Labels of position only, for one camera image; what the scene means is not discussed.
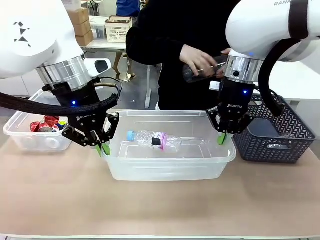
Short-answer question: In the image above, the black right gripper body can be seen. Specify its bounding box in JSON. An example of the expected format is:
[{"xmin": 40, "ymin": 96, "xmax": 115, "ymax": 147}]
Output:
[{"xmin": 217, "ymin": 78, "xmax": 256, "ymax": 131}]

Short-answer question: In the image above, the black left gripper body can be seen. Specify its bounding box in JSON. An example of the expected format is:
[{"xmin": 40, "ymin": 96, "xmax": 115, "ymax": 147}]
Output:
[{"xmin": 53, "ymin": 80, "xmax": 109, "ymax": 138}]

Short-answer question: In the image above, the crushed clear bottle blue cap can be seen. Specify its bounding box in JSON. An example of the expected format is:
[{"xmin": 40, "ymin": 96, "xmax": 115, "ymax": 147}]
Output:
[{"xmin": 126, "ymin": 129, "xmax": 184, "ymax": 154}]

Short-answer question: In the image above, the dark plastic bottle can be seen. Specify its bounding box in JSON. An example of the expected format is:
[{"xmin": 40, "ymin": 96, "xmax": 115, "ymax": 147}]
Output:
[{"xmin": 181, "ymin": 55, "xmax": 228, "ymax": 84}]

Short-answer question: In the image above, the dark woven plastic basket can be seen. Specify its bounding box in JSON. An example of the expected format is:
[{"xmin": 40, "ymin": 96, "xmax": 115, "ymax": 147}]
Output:
[{"xmin": 232, "ymin": 93, "xmax": 317, "ymax": 165}]

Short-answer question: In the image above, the clear plastic bin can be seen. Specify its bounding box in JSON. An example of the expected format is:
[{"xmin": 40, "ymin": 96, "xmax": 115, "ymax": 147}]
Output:
[
  {"xmin": 2, "ymin": 88, "xmax": 73, "ymax": 153},
  {"xmin": 101, "ymin": 109, "xmax": 237, "ymax": 182}
]

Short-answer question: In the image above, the person's right forearm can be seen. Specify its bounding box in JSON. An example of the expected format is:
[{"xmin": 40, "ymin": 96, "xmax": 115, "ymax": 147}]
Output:
[{"xmin": 125, "ymin": 24, "xmax": 187, "ymax": 64}]

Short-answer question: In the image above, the white slotted basket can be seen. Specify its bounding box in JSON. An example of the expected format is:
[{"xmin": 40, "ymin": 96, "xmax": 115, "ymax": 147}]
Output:
[{"xmin": 104, "ymin": 15, "xmax": 133, "ymax": 44}]

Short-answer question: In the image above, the person's right hand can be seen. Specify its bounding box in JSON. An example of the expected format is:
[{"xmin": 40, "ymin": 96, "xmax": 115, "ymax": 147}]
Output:
[{"xmin": 179, "ymin": 44, "xmax": 217, "ymax": 77}]

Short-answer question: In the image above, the white folding table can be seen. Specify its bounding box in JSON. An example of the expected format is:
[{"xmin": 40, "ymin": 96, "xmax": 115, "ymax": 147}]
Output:
[{"xmin": 79, "ymin": 34, "xmax": 161, "ymax": 109}]

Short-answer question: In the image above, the brown cardboard box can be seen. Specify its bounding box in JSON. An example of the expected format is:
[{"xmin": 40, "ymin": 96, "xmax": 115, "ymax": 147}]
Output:
[
  {"xmin": 75, "ymin": 30, "xmax": 95, "ymax": 47},
  {"xmin": 73, "ymin": 20, "xmax": 92, "ymax": 36},
  {"xmin": 67, "ymin": 7, "xmax": 90, "ymax": 25}
]

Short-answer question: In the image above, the clear storage box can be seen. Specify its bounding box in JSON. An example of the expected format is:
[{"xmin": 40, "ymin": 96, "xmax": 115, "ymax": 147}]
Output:
[{"xmin": 89, "ymin": 21, "xmax": 107, "ymax": 40}]

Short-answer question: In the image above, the person in black sweater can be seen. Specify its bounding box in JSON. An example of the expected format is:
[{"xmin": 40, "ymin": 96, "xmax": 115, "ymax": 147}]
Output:
[{"xmin": 125, "ymin": 0, "xmax": 242, "ymax": 111}]

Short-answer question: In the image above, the person in blue shirt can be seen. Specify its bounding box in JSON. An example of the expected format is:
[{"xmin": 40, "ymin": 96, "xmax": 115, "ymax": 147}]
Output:
[{"xmin": 112, "ymin": 0, "xmax": 141, "ymax": 79}]

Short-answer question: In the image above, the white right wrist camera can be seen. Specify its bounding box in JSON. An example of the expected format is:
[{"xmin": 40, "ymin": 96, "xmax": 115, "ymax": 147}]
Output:
[{"xmin": 209, "ymin": 80, "xmax": 221, "ymax": 93}]

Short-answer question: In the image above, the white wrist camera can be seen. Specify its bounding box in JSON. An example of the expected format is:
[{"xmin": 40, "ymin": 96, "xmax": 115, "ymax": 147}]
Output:
[
  {"xmin": 84, "ymin": 57, "xmax": 113, "ymax": 79},
  {"xmin": 209, "ymin": 80, "xmax": 221, "ymax": 93}
]

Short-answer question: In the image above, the black right arm cable sleeve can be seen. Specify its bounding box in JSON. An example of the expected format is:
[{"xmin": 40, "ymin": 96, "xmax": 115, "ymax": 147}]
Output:
[{"xmin": 258, "ymin": 37, "xmax": 298, "ymax": 118}]

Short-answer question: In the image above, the black braided left cable sleeve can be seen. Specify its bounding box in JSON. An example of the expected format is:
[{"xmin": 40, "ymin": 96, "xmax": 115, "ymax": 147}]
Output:
[{"xmin": 0, "ymin": 76, "xmax": 124, "ymax": 116}]

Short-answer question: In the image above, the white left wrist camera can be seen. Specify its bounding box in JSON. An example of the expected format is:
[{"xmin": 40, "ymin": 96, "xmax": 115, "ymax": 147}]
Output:
[{"xmin": 84, "ymin": 57, "xmax": 113, "ymax": 79}]

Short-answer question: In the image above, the black velcro strap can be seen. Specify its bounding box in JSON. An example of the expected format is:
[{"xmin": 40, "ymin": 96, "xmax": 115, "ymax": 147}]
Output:
[{"xmin": 288, "ymin": 0, "xmax": 311, "ymax": 41}]

